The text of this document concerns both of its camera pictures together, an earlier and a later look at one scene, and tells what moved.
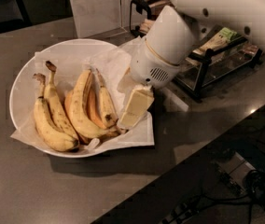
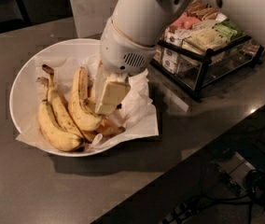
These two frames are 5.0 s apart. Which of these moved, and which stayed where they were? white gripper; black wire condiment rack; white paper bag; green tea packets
Moved: white gripper
Stayed: green tea packets; white paper bag; black wire condiment rack
